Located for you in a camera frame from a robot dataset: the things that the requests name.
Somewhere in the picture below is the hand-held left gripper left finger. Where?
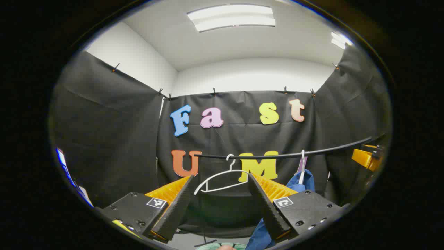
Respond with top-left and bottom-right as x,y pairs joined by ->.
101,175 -> 195,243

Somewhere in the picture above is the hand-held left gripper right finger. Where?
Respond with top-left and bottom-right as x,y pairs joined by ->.
248,172 -> 343,241

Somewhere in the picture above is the blue knitted sweater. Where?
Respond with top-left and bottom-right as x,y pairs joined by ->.
245,169 -> 315,250

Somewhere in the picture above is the light green laundry hamper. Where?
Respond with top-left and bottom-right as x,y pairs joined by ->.
195,242 -> 249,250

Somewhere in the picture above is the white hanger with blue sweater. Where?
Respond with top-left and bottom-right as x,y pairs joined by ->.
298,149 -> 307,185

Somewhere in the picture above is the empty white clothes hanger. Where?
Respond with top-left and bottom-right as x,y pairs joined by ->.
193,153 -> 251,196

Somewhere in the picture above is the black clothes rack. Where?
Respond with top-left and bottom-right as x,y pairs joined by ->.
194,136 -> 373,248

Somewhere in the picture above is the black backdrop cloth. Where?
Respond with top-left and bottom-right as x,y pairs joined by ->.
50,45 -> 391,240

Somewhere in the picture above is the small ceiling light panel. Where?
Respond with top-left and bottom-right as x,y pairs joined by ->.
331,31 -> 353,50

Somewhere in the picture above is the large ceiling light panel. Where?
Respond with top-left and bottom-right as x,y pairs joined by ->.
187,3 -> 276,33

